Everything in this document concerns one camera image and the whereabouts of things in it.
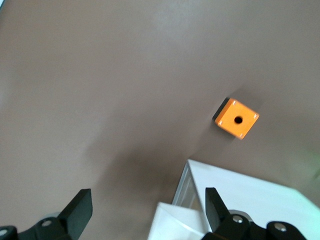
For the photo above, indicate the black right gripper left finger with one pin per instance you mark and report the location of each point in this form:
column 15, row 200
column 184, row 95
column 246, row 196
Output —
column 75, row 215

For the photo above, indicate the orange box with hole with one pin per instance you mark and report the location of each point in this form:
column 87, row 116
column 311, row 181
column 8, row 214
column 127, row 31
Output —
column 231, row 126

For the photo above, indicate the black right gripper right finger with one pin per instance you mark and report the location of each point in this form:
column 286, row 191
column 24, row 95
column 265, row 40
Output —
column 216, row 212

